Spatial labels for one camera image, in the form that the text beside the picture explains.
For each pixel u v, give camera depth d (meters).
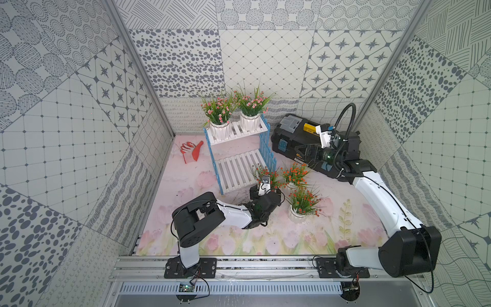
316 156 0.69
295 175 0.85
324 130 0.69
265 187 0.77
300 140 0.97
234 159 1.07
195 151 1.11
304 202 0.78
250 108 0.74
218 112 0.70
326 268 0.74
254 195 0.83
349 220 0.87
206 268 0.73
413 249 0.39
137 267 0.76
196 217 0.51
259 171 1.03
